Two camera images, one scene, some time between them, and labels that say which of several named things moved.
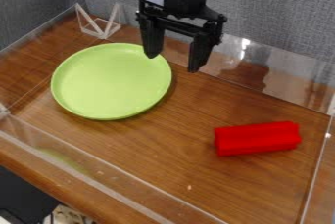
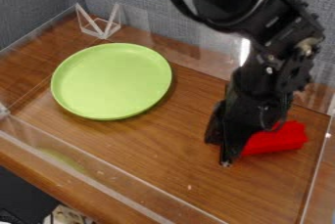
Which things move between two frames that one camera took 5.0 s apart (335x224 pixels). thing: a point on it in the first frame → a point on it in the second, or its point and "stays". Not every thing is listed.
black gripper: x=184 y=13 → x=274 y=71
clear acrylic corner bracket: x=99 y=27 stays
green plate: x=110 y=81 stays
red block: x=256 y=138 stays
